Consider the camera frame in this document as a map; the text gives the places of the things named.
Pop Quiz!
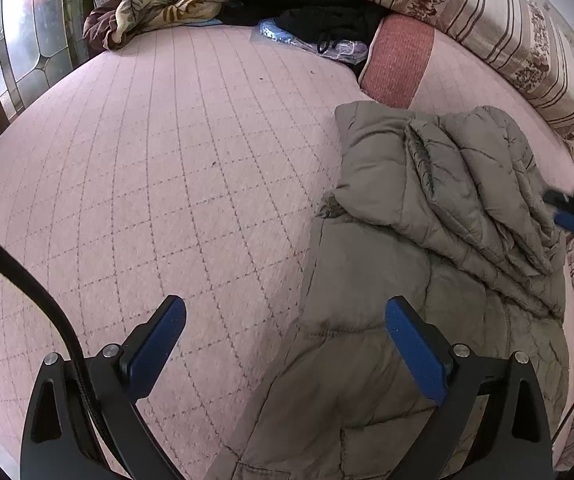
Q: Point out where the blue plastic bag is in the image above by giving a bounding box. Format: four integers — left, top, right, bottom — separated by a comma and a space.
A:
252, 18, 369, 66

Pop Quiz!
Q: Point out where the pink red-trimmed bolster cushion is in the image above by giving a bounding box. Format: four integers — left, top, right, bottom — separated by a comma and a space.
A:
360, 14, 574, 192

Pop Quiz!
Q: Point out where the striped floral folded quilt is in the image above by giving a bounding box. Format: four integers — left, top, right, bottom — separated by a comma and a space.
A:
369, 0, 574, 141

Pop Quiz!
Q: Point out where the pink quilted bed mattress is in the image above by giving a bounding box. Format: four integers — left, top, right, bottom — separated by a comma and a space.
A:
0, 24, 574, 480

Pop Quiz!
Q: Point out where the stained glass window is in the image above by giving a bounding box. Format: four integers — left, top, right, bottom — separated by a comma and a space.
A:
0, 0, 90, 120

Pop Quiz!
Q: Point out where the black cable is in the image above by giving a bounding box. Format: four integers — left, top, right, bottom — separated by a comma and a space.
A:
0, 213, 114, 476

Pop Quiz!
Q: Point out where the black clothing pile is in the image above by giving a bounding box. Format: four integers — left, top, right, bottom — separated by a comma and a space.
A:
216, 0, 390, 44

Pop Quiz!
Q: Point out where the olive quilted hooded jacket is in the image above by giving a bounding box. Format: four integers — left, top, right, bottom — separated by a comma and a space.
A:
208, 101, 569, 479

